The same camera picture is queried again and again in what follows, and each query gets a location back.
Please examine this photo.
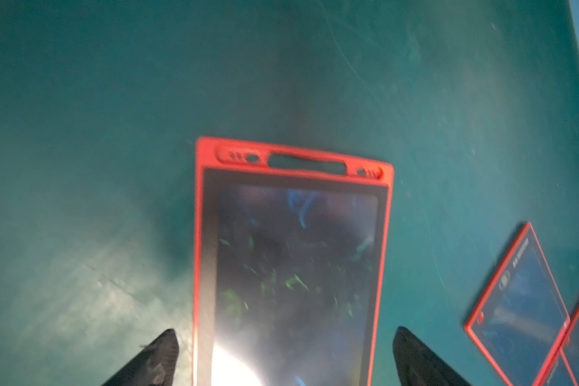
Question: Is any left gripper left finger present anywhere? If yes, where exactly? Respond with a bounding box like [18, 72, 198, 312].
[102, 329, 179, 386]

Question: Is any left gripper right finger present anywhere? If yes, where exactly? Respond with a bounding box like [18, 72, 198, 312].
[392, 326, 471, 386]

